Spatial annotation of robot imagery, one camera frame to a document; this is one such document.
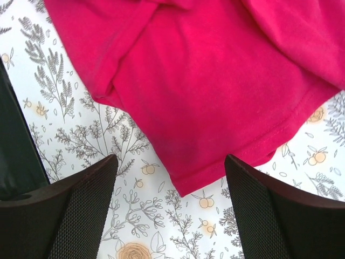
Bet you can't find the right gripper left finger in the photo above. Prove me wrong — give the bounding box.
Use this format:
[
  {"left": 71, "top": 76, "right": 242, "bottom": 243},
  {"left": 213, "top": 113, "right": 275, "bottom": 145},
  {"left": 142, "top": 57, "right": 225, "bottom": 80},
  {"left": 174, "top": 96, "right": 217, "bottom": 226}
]
[{"left": 1, "top": 155, "right": 118, "bottom": 258}]

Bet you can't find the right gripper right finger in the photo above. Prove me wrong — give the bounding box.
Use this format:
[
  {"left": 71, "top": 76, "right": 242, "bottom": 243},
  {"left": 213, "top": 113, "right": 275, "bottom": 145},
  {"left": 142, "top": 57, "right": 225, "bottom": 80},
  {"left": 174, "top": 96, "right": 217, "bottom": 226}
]
[{"left": 225, "top": 155, "right": 344, "bottom": 259}]

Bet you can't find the magenta t shirt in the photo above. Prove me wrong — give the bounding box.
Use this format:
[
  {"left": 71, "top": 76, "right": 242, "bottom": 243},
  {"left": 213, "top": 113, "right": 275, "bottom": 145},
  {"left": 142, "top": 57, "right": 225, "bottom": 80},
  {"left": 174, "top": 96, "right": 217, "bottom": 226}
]
[{"left": 45, "top": 1, "right": 344, "bottom": 196}]

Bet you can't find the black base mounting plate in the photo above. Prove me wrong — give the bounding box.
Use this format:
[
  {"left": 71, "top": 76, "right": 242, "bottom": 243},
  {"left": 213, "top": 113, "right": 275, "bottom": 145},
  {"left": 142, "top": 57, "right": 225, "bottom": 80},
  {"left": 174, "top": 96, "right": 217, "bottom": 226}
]
[{"left": 1, "top": 63, "right": 49, "bottom": 201}]

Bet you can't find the floral patterned table mat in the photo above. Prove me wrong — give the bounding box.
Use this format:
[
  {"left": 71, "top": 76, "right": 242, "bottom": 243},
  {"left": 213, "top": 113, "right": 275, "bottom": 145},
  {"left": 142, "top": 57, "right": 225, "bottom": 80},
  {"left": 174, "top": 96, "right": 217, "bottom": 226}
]
[{"left": 0, "top": 0, "right": 345, "bottom": 259}]

